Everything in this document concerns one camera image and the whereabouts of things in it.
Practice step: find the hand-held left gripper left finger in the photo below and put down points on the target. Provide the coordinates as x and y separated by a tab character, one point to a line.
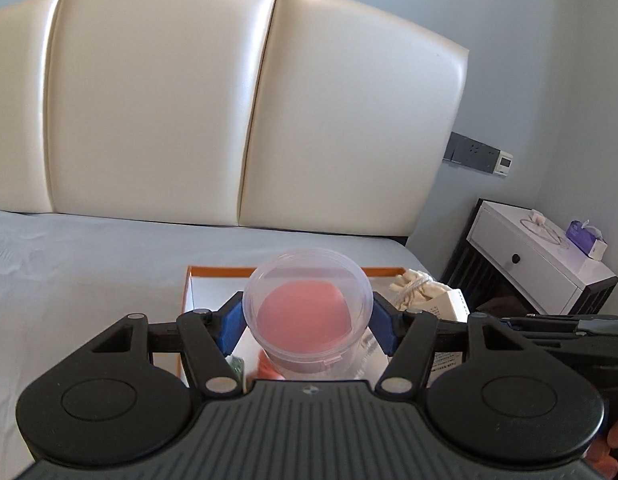
231	322

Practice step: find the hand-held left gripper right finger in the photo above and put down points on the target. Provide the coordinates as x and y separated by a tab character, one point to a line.
384	325

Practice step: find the orange cardboard box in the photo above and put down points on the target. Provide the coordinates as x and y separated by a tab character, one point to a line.
204	292

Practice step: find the pink squeeze bottle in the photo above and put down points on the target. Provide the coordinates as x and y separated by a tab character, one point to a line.
266	367

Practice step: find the pink makeup sponge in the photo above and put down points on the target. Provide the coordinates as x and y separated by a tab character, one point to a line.
304	320

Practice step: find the clear plastic cup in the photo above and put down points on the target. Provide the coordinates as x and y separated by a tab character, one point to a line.
299	265

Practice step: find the person's right hand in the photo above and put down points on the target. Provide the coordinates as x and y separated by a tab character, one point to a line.
606	447

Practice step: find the white and black nightstand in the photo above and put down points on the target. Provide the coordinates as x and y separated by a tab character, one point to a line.
519	265

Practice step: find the purple tissue pack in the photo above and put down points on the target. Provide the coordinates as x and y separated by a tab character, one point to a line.
581	237

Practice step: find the grey bed sheet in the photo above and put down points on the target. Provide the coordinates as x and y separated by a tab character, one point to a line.
89	270

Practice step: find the cream leather headboard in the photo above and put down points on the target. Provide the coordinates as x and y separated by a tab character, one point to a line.
154	100

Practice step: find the grey wall switch panel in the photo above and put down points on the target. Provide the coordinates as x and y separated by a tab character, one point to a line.
471	152

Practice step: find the white wall thermostat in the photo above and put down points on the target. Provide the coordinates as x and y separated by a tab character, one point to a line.
504	163

